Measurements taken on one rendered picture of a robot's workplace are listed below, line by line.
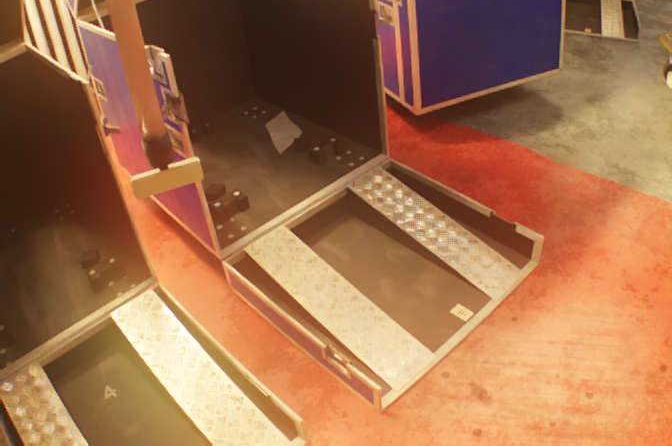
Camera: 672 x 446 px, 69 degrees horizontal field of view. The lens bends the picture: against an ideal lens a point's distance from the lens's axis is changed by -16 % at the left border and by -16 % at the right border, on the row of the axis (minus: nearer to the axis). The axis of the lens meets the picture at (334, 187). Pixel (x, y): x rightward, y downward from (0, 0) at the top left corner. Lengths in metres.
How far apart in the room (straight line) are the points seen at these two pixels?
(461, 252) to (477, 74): 1.12
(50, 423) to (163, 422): 0.38
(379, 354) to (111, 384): 0.93
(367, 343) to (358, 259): 0.45
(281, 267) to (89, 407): 0.87
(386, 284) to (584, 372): 0.80
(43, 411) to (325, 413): 0.92
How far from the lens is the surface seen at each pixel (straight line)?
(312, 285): 1.98
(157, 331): 1.95
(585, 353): 1.95
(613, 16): 4.91
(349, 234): 2.30
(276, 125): 2.82
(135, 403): 1.93
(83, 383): 2.07
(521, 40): 3.09
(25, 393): 1.99
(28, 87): 2.56
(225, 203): 2.23
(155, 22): 2.75
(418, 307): 2.00
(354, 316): 1.91
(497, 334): 1.95
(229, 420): 1.75
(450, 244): 2.16
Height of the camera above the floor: 1.49
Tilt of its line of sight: 35 degrees down
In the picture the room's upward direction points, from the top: 7 degrees counter-clockwise
